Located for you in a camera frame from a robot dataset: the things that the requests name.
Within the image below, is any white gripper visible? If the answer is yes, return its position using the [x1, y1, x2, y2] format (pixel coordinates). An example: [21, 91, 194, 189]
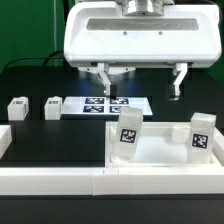
[64, 1, 222, 101]

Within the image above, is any white square tabletop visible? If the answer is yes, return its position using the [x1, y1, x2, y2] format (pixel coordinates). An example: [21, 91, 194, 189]
[105, 122, 224, 168]

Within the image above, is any white front fence bar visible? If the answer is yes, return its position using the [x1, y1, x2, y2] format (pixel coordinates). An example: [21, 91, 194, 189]
[0, 167, 224, 196]

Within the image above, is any white fence bar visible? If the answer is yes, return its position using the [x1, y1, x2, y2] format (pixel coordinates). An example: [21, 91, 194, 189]
[0, 125, 12, 159]
[0, 167, 224, 196]

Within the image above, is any white left fence bar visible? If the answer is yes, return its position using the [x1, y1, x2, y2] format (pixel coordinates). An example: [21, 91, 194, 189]
[0, 125, 12, 159]

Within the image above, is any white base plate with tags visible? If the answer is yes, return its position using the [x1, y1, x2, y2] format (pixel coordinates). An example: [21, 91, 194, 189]
[62, 97, 153, 116]

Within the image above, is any black cable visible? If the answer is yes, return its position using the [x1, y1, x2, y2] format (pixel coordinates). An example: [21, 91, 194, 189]
[2, 49, 66, 72]

